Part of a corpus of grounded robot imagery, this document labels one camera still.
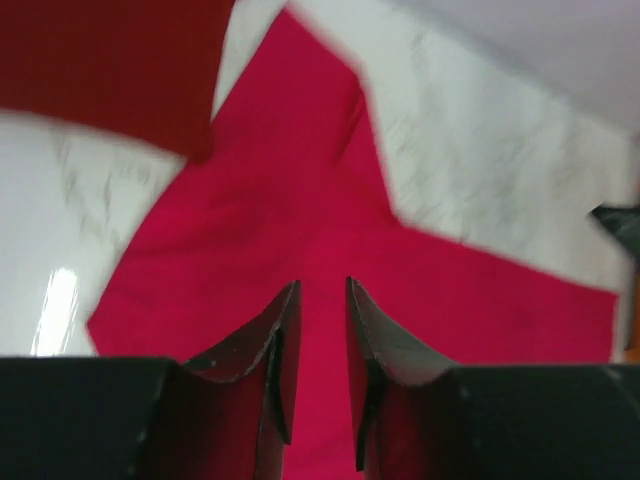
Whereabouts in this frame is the folded dark red t-shirt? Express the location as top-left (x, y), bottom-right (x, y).
top-left (1, 0), bottom-right (234, 161)

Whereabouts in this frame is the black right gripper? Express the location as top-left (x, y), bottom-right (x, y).
top-left (590, 204), bottom-right (640, 258)

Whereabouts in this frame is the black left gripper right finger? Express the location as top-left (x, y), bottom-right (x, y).
top-left (346, 278), bottom-right (639, 479)

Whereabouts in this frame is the magenta t-shirt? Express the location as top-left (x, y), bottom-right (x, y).
top-left (88, 9), bottom-right (615, 479)

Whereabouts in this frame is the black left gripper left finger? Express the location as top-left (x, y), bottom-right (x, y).
top-left (1, 282), bottom-right (301, 479)

